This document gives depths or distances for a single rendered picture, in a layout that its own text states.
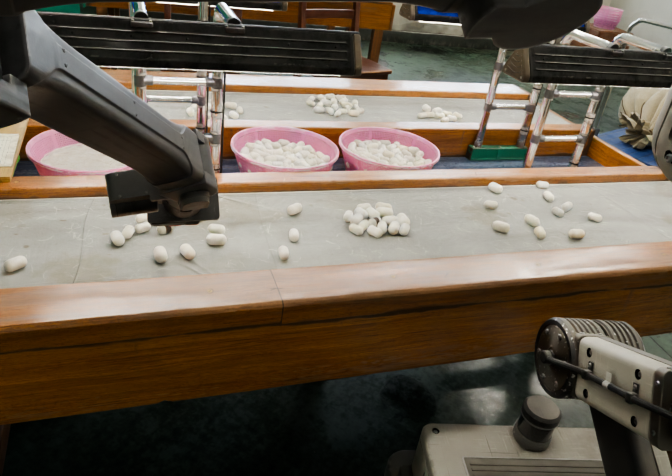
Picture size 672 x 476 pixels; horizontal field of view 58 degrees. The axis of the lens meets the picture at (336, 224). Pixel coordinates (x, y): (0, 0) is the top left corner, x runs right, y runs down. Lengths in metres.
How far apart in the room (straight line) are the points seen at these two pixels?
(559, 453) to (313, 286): 0.58
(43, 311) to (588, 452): 0.98
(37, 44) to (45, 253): 0.70
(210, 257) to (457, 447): 0.57
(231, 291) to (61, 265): 0.29
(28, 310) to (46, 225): 0.28
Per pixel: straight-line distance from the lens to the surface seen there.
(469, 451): 1.20
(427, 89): 2.17
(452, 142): 1.84
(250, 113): 1.77
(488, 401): 2.02
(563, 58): 1.37
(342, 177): 1.37
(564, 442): 1.29
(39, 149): 1.50
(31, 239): 1.17
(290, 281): 0.99
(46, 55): 0.46
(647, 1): 7.40
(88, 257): 1.10
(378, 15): 4.04
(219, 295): 0.95
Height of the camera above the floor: 1.33
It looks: 29 degrees down
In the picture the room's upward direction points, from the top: 8 degrees clockwise
